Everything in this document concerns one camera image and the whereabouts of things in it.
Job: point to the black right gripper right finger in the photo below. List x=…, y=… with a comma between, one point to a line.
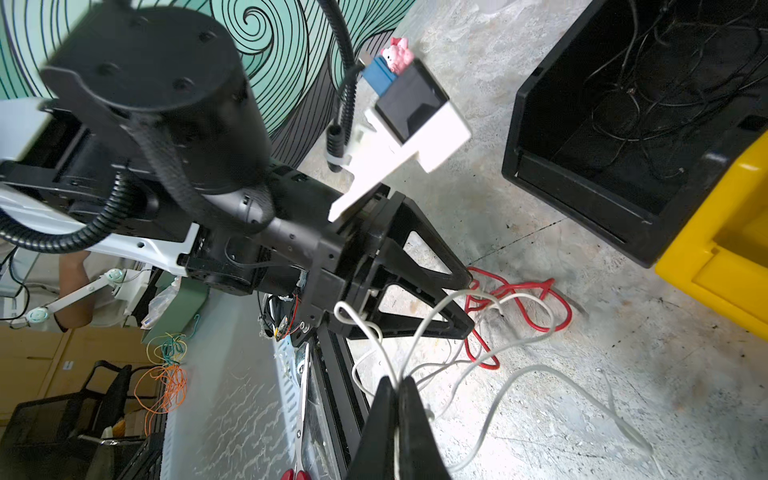
x=418, y=455

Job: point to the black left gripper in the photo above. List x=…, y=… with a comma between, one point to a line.
x=285, y=244

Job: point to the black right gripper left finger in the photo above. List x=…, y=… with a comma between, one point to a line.
x=374, y=458

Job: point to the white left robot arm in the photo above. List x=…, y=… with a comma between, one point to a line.
x=158, y=152

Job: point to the pink pig toy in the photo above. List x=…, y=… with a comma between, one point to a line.
x=398, y=56

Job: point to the black plastic bin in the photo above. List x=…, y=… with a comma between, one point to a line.
x=637, y=112

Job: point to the yellow plastic bin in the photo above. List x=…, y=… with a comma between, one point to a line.
x=720, y=257

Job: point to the black office chair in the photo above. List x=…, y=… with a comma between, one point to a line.
x=66, y=437

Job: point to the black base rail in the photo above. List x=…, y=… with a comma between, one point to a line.
x=345, y=405

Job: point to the white slotted cable duct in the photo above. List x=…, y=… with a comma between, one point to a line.
x=289, y=361

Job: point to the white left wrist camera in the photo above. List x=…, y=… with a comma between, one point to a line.
x=412, y=118

